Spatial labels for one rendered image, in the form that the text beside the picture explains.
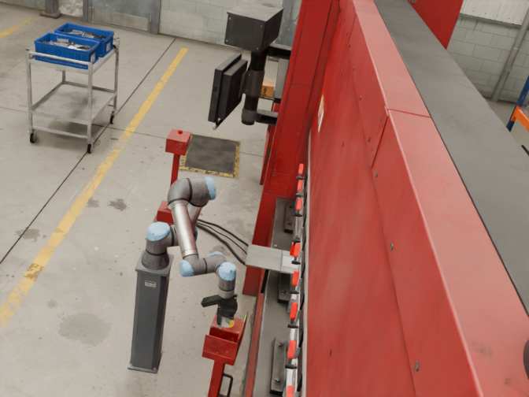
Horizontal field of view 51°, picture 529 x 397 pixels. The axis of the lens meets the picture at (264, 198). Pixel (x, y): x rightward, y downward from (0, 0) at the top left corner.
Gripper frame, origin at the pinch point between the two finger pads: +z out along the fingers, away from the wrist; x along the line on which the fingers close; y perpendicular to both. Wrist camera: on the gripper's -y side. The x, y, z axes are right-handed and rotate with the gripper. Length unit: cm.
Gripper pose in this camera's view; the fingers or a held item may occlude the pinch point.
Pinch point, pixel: (219, 326)
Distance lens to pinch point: 266.9
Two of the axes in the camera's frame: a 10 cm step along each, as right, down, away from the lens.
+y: 9.8, 1.8, -1.3
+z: -0.9, 8.7, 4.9
